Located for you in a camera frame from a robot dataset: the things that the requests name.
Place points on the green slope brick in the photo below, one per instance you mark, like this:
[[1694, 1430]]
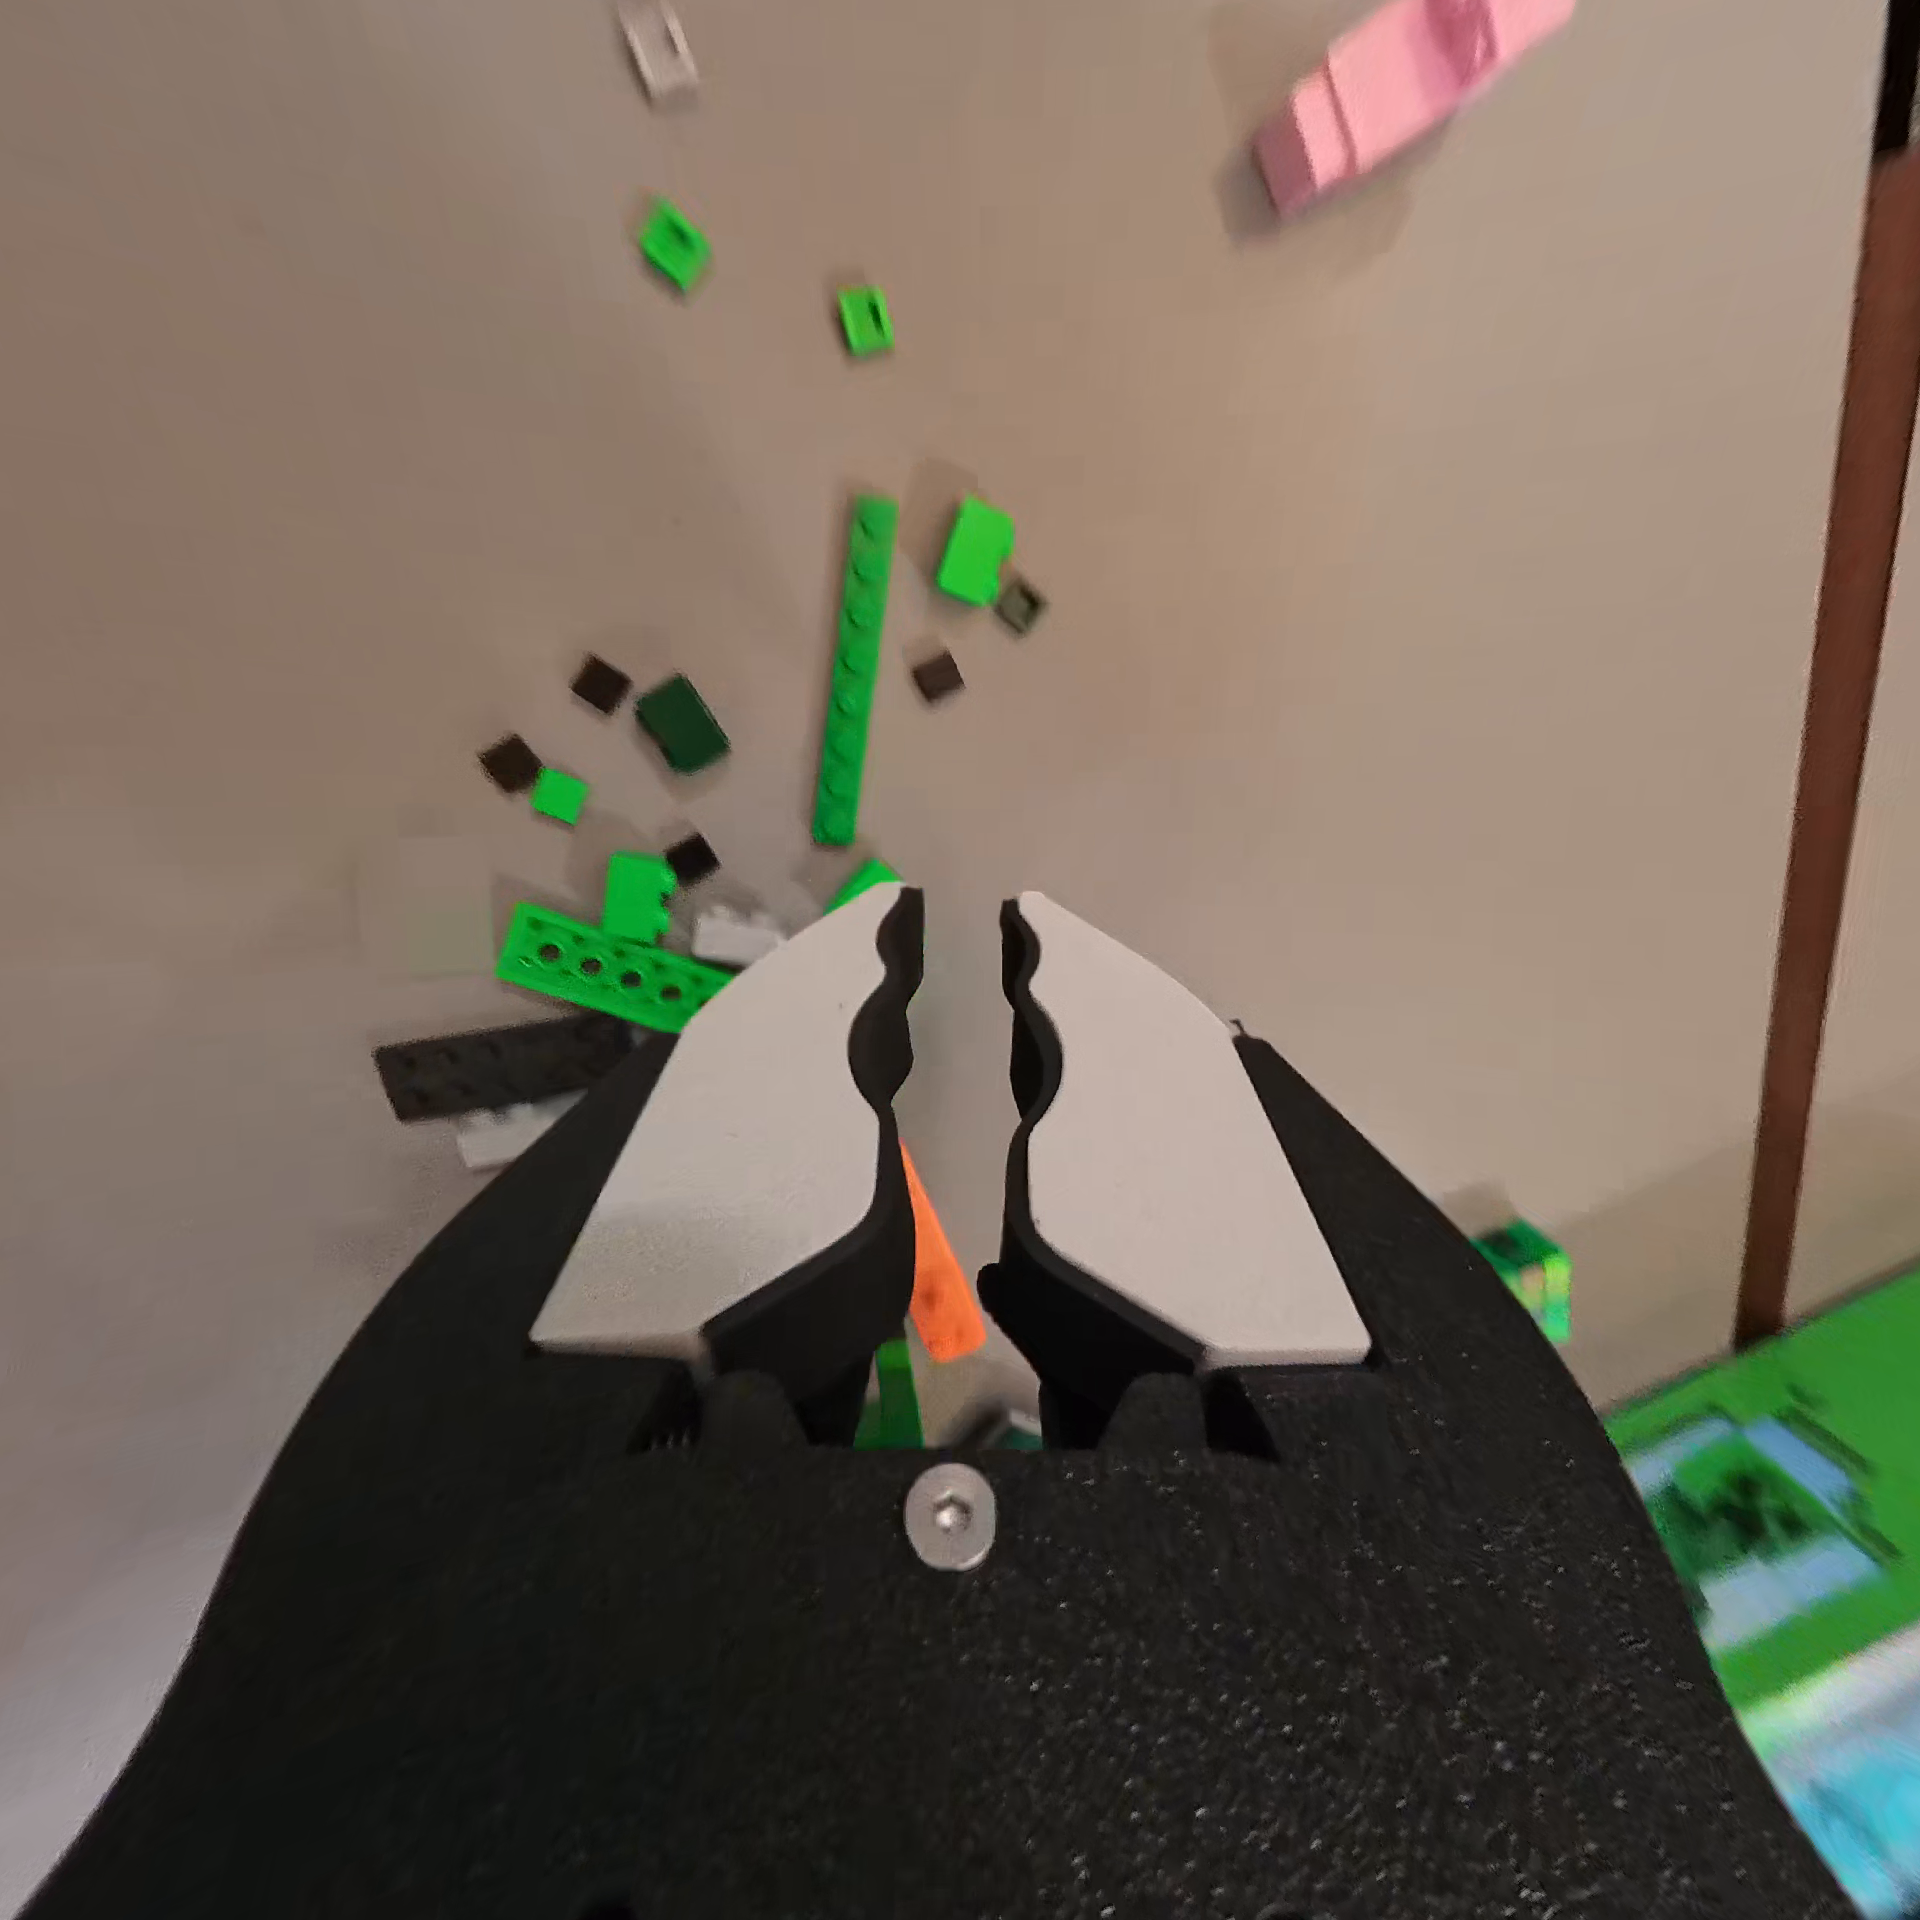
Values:
[[637, 894]]

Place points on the grey desk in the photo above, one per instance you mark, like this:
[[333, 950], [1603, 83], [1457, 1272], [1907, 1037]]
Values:
[[1348, 601]]

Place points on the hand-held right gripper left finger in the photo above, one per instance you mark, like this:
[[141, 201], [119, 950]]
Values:
[[706, 1188]]

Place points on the grey connector brick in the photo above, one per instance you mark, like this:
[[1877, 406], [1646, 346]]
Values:
[[503, 1138]]

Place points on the green brick block tan studs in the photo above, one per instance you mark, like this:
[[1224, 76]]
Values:
[[1531, 1275]]

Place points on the black studded plate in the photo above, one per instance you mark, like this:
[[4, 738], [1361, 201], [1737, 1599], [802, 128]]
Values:
[[495, 1065]]

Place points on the pink brick pig figure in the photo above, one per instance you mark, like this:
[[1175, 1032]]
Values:
[[1380, 114]]

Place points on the long green studded plate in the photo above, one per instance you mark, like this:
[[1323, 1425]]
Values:
[[857, 667]]

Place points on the small grey brick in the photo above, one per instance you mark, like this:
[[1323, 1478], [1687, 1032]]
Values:
[[658, 48]]

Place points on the green beam with holes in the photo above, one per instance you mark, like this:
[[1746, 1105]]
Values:
[[600, 974]]

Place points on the small green tile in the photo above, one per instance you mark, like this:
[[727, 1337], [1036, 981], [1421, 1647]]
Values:
[[559, 794]]

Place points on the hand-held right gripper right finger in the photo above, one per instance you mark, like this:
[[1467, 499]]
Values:
[[1169, 1188]]

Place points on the small dark green brick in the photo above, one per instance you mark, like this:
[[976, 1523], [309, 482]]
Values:
[[1020, 605]]

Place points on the light grey brick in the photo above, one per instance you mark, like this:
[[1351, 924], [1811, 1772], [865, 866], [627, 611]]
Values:
[[734, 940]]

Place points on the orange brick separator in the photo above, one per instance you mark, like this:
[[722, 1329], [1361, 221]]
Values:
[[942, 1275]]

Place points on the small black tile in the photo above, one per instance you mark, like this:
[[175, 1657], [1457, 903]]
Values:
[[510, 763], [939, 676], [600, 684], [691, 861]]

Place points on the green cardboard box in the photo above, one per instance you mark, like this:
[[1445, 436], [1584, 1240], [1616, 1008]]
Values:
[[1769, 1576]]

